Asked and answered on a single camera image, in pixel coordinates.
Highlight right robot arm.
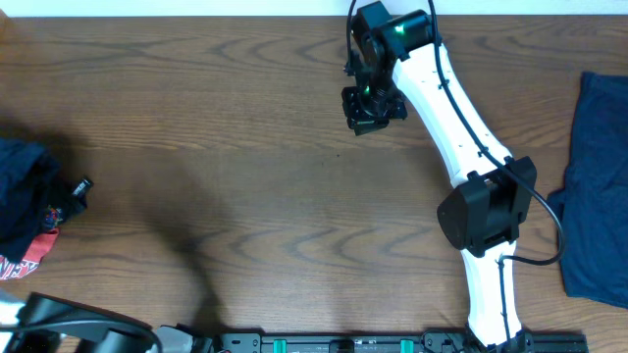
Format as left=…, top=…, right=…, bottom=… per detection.
left=341, top=1, right=536, bottom=352

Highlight dark blue shorts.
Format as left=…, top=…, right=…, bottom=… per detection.
left=1, top=138, right=60, bottom=263

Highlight red printed garment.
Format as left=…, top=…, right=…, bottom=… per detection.
left=1, top=228, right=60, bottom=280

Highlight small black metal cylinder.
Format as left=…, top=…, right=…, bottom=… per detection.
left=72, top=176, right=94, bottom=198

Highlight black printed t-shirt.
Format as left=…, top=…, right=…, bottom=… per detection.
left=42, top=176, right=87, bottom=231

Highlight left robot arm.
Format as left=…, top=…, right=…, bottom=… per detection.
left=1, top=291, right=221, bottom=353

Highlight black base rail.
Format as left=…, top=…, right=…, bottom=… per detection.
left=210, top=331, right=589, bottom=353

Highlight dark blue garment at right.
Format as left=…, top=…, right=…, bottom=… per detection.
left=549, top=72, right=627, bottom=308

